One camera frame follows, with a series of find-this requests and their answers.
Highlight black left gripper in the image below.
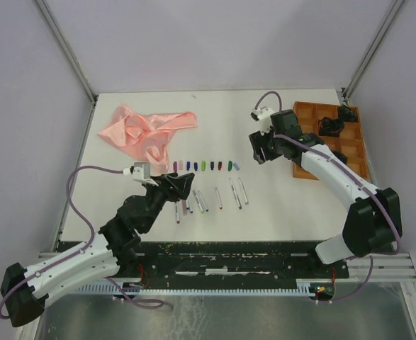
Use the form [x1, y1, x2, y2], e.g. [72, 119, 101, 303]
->
[142, 171, 194, 232]

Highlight pink translucent highlighter pen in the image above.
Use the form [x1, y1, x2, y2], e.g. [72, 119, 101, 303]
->
[182, 200, 188, 215]

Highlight blue capped marker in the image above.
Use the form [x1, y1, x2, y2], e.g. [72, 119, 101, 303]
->
[187, 199, 193, 214]
[198, 191, 209, 212]

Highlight lime green capped marker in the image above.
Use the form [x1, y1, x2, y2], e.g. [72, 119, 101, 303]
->
[192, 190, 205, 214]

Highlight magenta capped whiteboard marker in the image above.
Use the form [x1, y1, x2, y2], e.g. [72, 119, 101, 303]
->
[175, 203, 181, 224]

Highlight lavender capped marker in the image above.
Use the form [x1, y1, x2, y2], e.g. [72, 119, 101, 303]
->
[238, 177, 249, 205]

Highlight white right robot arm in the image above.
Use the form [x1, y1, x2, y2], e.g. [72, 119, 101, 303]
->
[249, 107, 403, 277]

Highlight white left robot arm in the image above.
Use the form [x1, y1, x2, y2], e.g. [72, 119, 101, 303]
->
[0, 172, 195, 327]

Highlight pink satin cloth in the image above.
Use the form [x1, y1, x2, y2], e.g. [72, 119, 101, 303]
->
[98, 103, 198, 174]

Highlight dark rolled tie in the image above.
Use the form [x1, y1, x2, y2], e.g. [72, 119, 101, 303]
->
[318, 117, 344, 137]
[337, 105, 359, 123]

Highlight orange wooden divider tray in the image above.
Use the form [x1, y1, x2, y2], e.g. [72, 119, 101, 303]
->
[293, 101, 370, 180]

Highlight dark rolled tie top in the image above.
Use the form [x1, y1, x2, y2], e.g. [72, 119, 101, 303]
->
[337, 105, 359, 123]

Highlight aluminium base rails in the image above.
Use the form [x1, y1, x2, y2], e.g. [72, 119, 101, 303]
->
[37, 251, 416, 283]

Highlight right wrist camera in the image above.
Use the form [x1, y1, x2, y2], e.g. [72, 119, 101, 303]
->
[251, 107, 276, 135]

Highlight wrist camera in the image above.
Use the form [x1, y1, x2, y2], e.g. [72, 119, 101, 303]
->
[251, 107, 276, 135]
[122, 162, 157, 186]

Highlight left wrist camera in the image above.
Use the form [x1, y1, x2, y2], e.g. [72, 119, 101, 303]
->
[122, 162, 157, 186]

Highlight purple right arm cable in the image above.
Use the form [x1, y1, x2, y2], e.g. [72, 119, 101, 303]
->
[253, 91, 403, 305]

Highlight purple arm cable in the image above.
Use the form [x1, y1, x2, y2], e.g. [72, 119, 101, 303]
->
[0, 164, 166, 319]
[253, 91, 403, 305]

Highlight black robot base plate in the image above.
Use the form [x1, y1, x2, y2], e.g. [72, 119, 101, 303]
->
[57, 242, 350, 284]

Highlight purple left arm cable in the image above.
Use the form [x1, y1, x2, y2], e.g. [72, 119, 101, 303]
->
[0, 164, 166, 319]

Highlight light blue cable duct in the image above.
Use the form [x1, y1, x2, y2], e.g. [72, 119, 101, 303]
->
[72, 278, 335, 295]

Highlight aluminium frame post right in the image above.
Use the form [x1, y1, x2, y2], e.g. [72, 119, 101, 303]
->
[341, 0, 409, 106]

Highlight aluminium frame post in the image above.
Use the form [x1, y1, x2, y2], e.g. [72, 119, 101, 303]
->
[341, 0, 409, 106]
[33, 0, 99, 104]

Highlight aluminium frame post left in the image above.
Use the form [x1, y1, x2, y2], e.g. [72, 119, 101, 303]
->
[33, 0, 99, 104]

